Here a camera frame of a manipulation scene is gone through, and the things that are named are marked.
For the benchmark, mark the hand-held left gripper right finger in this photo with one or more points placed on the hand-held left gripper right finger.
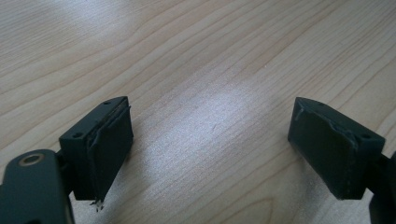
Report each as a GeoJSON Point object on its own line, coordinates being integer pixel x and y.
{"type": "Point", "coordinates": [330, 149]}

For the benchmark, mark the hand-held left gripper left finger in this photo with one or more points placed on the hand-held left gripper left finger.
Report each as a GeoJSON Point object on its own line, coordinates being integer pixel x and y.
{"type": "Point", "coordinates": [102, 149]}

